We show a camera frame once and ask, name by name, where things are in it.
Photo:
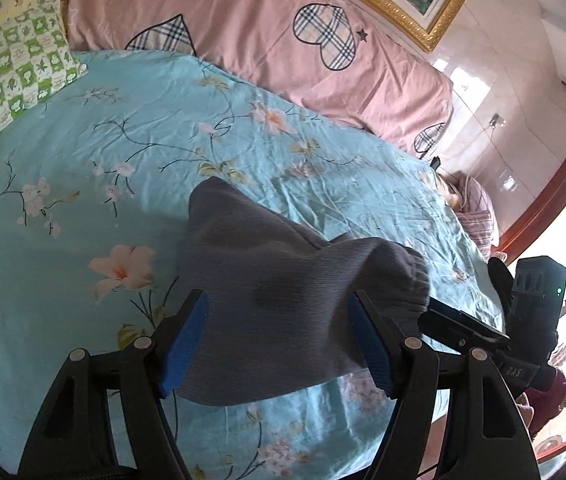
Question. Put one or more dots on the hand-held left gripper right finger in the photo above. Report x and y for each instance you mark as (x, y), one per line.
(370, 345)

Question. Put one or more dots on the small black object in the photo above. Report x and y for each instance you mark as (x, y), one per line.
(434, 162)

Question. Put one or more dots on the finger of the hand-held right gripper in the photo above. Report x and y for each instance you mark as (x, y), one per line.
(448, 332)
(468, 317)

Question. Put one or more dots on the wall socket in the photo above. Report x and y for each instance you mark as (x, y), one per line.
(498, 120)

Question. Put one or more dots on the pink pillow with plaid hearts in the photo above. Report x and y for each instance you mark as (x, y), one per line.
(238, 10)

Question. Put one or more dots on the light blue floral bed sheet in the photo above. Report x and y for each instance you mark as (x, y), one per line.
(88, 185)

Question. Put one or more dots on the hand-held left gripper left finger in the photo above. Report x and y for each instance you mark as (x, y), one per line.
(185, 345)

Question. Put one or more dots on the pale yellow cloth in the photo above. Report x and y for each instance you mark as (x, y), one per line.
(450, 192)

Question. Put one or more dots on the person's right hand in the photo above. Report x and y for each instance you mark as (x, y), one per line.
(525, 412)

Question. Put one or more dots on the green checkered pillow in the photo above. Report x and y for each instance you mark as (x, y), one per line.
(13, 60)

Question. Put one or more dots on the small white wall fitting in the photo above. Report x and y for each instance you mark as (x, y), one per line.
(511, 184)

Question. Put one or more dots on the grey-blue knit pants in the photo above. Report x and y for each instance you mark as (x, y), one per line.
(273, 270)

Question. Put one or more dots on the pink striped cloth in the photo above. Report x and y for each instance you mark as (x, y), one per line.
(478, 215)

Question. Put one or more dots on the wooden door frame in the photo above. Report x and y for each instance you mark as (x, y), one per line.
(553, 185)

